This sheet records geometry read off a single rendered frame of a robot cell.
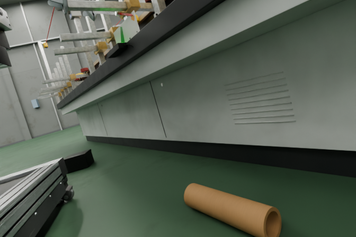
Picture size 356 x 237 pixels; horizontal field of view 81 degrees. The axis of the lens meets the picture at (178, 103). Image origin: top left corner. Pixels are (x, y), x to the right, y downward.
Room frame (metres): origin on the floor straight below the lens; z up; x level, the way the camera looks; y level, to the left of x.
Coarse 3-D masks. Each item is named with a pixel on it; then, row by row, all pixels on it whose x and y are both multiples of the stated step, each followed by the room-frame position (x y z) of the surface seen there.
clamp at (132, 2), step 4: (124, 0) 0.97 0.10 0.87; (128, 0) 0.94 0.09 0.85; (132, 0) 0.95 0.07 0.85; (136, 0) 0.96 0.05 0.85; (128, 4) 0.95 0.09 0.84; (132, 4) 0.95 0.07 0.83; (136, 4) 0.96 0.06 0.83; (128, 8) 0.96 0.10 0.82; (132, 8) 0.96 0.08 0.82; (136, 8) 0.97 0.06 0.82; (120, 12) 1.02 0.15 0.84; (124, 12) 0.99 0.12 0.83; (128, 12) 0.99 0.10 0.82; (120, 16) 1.04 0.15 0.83
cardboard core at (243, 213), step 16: (192, 192) 0.67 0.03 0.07; (208, 192) 0.63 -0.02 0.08; (224, 192) 0.61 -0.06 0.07; (208, 208) 0.60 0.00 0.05; (224, 208) 0.55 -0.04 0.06; (240, 208) 0.52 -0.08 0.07; (256, 208) 0.49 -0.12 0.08; (272, 208) 0.48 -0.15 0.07; (240, 224) 0.51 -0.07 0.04; (256, 224) 0.47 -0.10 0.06; (272, 224) 0.50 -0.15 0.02
